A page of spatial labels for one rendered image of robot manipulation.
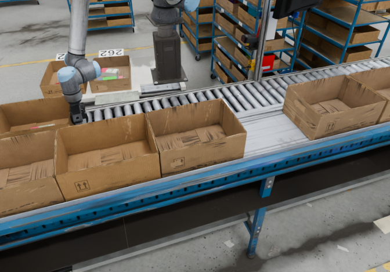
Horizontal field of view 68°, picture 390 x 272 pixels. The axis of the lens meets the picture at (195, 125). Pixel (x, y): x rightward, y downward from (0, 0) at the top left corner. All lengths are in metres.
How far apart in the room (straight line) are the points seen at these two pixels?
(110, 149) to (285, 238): 1.36
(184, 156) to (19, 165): 0.77
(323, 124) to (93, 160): 1.11
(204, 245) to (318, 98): 1.20
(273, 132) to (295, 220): 0.94
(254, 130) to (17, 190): 1.09
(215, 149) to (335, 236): 1.35
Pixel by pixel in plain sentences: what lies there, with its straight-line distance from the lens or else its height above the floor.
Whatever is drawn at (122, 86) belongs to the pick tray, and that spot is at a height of 0.79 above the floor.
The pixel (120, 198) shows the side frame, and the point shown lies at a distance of 1.22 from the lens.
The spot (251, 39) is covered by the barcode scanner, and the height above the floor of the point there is 1.07.
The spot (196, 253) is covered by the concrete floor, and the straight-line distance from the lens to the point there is 2.09.
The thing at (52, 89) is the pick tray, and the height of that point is 0.82.
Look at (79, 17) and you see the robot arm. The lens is 1.67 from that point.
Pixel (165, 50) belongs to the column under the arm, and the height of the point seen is 1.00.
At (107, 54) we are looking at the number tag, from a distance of 2.50.
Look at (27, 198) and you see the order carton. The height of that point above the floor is 0.97.
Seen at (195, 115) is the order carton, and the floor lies 0.97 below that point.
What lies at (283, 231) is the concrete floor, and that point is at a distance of 2.26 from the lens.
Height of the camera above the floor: 1.85
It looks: 38 degrees down
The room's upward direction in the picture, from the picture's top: straight up
